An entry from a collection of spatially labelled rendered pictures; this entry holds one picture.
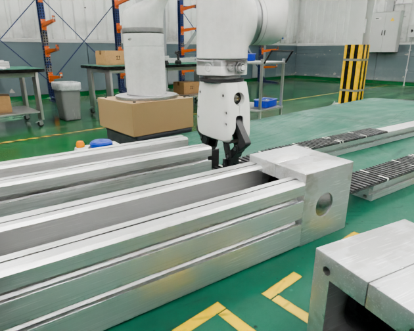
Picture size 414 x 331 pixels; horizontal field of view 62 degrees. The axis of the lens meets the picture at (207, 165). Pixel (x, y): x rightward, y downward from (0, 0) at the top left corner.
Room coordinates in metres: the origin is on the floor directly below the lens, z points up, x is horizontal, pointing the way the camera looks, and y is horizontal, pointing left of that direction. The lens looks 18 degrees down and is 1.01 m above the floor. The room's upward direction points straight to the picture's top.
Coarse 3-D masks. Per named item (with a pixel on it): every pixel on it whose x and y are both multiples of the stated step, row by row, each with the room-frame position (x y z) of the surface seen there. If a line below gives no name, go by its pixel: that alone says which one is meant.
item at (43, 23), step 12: (36, 0) 7.35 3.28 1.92; (120, 0) 8.15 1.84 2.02; (12, 24) 6.97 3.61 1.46; (48, 24) 7.10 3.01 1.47; (120, 36) 8.38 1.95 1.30; (48, 48) 7.31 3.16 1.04; (120, 48) 8.36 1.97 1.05; (24, 60) 7.06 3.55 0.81; (48, 60) 7.29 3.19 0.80; (48, 72) 7.26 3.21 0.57; (60, 72) 6.85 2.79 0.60; (48, 84) 7.35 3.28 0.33; (120, 84) 8.32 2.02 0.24
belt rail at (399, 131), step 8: (384, 128) 0.92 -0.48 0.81; (392, 128) 0.92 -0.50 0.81; (400, 128) 0.92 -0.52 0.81; (408, 128) 0.93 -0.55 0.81; (376, 136) 0.85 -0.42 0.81; (384, 136) 0.87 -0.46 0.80; (392, 136) 0.90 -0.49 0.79; (400, 136) 0.91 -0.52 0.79; (408, 136) 0.94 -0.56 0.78; (336, 144) 0.76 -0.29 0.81; (344, 144) 0.78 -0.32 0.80; (352, 144) 0.80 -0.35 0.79; (360, 144) 0.82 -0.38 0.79; (368, 144) 0.83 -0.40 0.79; (376, 144) 0.85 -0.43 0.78; (328, 152) 0.75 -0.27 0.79; (336, 152) 0.76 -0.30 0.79; (344, 152) 0.78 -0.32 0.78
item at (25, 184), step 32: (32, 160) 0.46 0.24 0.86; (64, 160) 0.48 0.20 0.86; (96, 160) 0.50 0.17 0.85; (128, 160) 0.46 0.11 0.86; (160, 160) 0.48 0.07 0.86; (192, 160) 0.52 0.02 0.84; (0, 192) 0.37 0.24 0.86; (32, 192) 0.39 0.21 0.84; (64, 192) 0.40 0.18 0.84; (96, 192) 0.43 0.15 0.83
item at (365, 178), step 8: (392, 160) 0.62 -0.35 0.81; (400, 160) 0.62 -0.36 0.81; (408, 160) 0.62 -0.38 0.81; (368, 168) 0.57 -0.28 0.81; (376, 168) 0.57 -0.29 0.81; (384, 168) 0.58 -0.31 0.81; (392, 168) 0.57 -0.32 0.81; (400, 168) 0.57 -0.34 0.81; (408, 168) 0.57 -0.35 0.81; (352, 176) 0.53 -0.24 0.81; (360, 176) 0.53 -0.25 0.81; (368, 176) 0.54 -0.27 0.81; (376, 176) 0.54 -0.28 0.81; (384, 176) 0.53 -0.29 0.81; (392, 176) 0.53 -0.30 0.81; (400, 176) 0.54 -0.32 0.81; (352, 184) 0.50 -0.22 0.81; (360, 184) 0.50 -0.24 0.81; (368, 184) 0.50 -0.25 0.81; (376, 184) 0.50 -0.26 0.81; (352, 192) 0.47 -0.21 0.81
